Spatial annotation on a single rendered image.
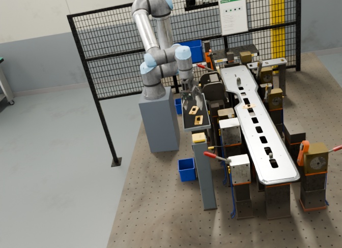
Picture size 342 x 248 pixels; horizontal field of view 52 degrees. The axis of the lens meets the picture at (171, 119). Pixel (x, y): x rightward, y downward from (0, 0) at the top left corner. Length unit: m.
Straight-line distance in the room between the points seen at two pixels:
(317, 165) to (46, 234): 2.30
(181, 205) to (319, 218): 0.71
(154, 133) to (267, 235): 1.01
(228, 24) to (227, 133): 1.41
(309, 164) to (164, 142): 1.05
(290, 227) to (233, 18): 1.82
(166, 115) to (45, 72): 3.81
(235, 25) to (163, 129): 1.19
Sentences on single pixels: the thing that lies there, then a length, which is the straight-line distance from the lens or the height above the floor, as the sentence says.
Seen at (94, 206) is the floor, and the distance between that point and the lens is 3.30.
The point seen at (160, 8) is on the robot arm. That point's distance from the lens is 2.09.
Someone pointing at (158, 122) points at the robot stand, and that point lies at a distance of 2.33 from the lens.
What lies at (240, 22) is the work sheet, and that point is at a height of 1.23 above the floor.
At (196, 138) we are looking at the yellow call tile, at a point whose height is 1.16.
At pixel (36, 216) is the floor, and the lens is 3.49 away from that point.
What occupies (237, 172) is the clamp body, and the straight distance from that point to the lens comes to 1.69.
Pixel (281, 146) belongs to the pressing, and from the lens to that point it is 1.87.
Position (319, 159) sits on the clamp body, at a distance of 1.76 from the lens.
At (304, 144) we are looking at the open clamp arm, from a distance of 1.71.
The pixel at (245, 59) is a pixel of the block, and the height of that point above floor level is 1.02.
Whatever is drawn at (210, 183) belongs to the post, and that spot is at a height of 0.88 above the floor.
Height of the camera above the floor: 2.10
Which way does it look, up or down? 30 degrees down
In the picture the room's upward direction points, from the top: 12 degrees counter-clockwise
